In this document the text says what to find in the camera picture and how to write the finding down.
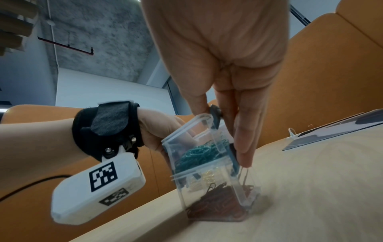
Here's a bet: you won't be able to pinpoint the person's left hand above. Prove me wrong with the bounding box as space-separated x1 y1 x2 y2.
137 108 189 166

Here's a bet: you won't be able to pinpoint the person's right hand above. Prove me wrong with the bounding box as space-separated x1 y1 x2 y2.
140 0 291 168

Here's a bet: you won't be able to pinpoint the transparent box with blue latches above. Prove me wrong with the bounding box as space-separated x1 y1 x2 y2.
170 163 262 223
179 166 228 193
160 105 242 180

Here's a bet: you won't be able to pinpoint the sorted heap of green clips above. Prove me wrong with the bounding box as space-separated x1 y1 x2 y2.
172 139 232 174

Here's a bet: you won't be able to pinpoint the sorted heap of gold clips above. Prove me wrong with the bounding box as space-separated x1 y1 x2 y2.
191 169 225 191

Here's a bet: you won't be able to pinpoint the sorted heap of red clips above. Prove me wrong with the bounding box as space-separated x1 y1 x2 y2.
185 182 256 221

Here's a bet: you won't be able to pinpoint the white left marker band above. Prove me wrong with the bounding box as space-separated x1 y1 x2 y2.
97 100 140 106

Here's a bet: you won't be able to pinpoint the dark red ceiling pipe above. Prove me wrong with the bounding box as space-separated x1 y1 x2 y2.
37 36 95 56

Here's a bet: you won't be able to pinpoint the white ceiling conduit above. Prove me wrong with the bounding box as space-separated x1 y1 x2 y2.
45 0 59 107

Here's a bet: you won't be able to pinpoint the blue patterned desk mat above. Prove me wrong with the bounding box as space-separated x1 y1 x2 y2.
282 109 383 151

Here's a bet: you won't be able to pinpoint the wooden ceiling slats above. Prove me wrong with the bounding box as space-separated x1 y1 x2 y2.
0 0 40 57

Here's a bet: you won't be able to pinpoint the black left wrist strap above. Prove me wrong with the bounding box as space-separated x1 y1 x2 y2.
71 101 144 162

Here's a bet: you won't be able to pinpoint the black ceiling rail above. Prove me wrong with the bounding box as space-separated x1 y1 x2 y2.
288 4 312 27

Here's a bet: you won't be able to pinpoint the black camera cable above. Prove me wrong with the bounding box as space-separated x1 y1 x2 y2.
0 174 73 202

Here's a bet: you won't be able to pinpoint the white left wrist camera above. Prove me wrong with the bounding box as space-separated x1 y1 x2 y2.
50 145 147 225

